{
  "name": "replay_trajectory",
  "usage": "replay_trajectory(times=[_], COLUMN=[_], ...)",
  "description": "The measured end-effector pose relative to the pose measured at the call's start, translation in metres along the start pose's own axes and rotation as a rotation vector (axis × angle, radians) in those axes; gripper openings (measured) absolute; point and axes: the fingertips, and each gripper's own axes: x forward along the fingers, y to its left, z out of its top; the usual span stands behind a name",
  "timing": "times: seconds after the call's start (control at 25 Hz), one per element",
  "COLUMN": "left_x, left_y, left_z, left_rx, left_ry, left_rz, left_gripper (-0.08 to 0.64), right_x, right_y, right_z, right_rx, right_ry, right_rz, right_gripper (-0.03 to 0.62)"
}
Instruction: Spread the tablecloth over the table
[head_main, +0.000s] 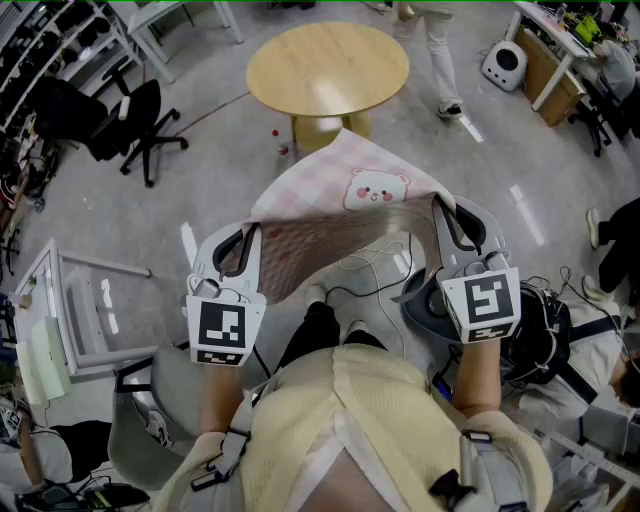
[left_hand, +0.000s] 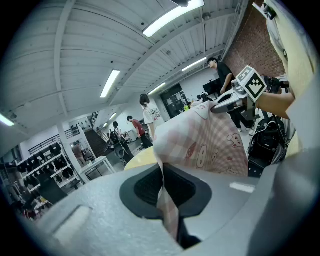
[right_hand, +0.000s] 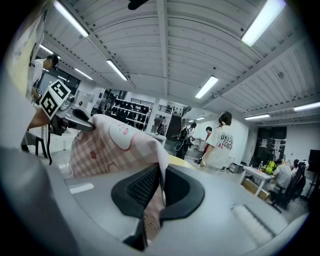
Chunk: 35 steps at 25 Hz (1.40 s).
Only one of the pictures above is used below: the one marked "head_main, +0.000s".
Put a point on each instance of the grey chair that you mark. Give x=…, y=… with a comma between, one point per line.
x=170, y=390

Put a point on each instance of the glass-top side table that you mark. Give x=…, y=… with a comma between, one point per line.
x=90, y=310

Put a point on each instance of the small red-capped bottle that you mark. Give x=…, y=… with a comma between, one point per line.
x=283, y=148

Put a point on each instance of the round wooden table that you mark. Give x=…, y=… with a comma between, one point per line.
x=327, y=67

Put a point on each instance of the person's cream knit cardigan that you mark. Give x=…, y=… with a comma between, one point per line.
x=380, y=400

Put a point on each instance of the pink checked bear cloth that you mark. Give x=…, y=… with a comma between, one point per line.
x=310, y=172

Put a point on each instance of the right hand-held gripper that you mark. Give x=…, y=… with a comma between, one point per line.
x=487, y=305

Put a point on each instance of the black office chair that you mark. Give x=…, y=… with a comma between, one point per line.
x=595, y=120
x=135, y=120

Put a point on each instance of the yellow-green desk item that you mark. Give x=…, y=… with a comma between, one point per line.
x=589, y=27

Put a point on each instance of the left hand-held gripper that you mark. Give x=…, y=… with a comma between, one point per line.
x=222, y=325

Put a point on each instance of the person's white shoe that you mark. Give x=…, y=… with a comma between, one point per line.
x=356, y=326
x=315, y=292

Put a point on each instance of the white shelf rack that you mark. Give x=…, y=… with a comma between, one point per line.
x=45, y=40

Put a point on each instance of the person's left forearm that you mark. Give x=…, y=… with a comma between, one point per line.
x=220, y=395

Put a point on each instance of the white round robot device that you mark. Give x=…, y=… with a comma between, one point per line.
x=504, y=65

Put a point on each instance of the brown cardboard box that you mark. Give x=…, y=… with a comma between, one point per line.
x=542, y=70

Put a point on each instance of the person's right forearm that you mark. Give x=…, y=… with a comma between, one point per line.
x=477, y=375

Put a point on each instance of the person's black trousers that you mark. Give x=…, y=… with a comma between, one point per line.
x=315, y=330

